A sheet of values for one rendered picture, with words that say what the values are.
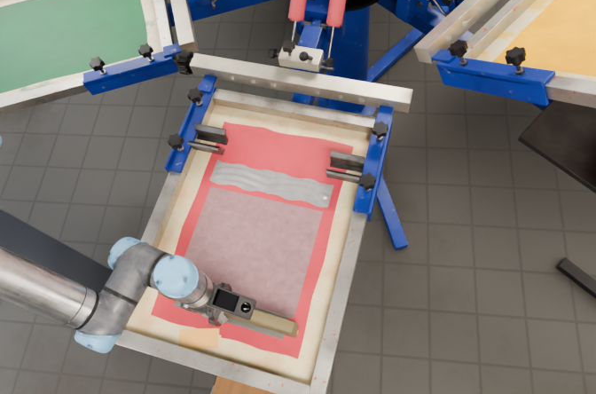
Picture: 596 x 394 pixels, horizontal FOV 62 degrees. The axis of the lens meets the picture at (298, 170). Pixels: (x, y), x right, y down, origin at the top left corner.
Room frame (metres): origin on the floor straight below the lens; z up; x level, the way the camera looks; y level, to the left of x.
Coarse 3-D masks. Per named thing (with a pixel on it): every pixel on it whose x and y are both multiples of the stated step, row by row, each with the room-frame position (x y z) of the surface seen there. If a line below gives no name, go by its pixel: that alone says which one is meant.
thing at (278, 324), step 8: (168, 296) 0.34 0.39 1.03; (224, 312) 0.26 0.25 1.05; (256, 312) 0.24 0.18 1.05; (264, 312) 0.24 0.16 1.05; (248, 320) 0.23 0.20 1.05; (256, 320) 0.22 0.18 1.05; (264, 320) 0.22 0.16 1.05; (272, 320) 0.21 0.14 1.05; (280, 320) 0.21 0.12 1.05; (288, 320) 0.20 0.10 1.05; (272, 328) 0.20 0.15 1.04; (280, 328) 0.19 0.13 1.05; (288, 328) 0.19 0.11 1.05; (296, 328) 0.19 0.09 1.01
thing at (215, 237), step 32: (224, 128) 0.83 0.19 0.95; (256, 128) 0.80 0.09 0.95; (224, 160) 0.72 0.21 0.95; (256, 160) 0.70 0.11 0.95; (224, 192) 0.62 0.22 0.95; (256, 192) 0.59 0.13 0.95; (192, 224) 0.54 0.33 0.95; (224, 224) 0.52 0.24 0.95; (256, 224) 0.50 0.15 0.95; (192, 256) 0.45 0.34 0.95; (224, 256) 0.43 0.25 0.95; (192, 320) 0.28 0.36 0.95
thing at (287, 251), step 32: (288, 160) 0.67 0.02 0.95; (320, 160) 0.65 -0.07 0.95; (288, 224) 0.48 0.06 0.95; (320, 224) 0.45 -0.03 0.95; (256, 256) 0.41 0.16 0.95; (288, 256) 0.38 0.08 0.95; (320, 256) 0.36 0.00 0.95; (256, 288) 0.32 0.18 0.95; (288, 288) 0.30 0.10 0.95; (288, 352) 0.15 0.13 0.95
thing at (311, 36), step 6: (306, 30) 1.05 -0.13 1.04; (312, 30) 1.05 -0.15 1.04; (318, 30) 1.04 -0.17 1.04; (306, 36) 1.03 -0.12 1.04; (312, 36) 1.02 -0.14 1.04; (318, 36) 1.02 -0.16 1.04; (300, 42) 1.01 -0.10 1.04; (306, 42) 1.01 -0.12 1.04; (312, 42) 1.00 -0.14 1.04; (318, 42) 1.00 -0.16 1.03; (312, 48) 0.98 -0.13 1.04; (318, 48) 1.00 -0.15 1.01
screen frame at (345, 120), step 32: (224, 96) 0.92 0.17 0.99; (256, 96) 0.89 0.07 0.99; (352, 128) 0.72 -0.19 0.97; (160, 224) 0.55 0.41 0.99; (352, 224) 0.42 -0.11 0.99; (352, 256) 0.33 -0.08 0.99; (160, 352) 0.21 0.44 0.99; (192, 352) 0.19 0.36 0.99; (320, 352) 0.12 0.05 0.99; (256, 384) 0.09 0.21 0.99; (288, 384) 0.07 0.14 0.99; (320, 384) 0.06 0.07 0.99
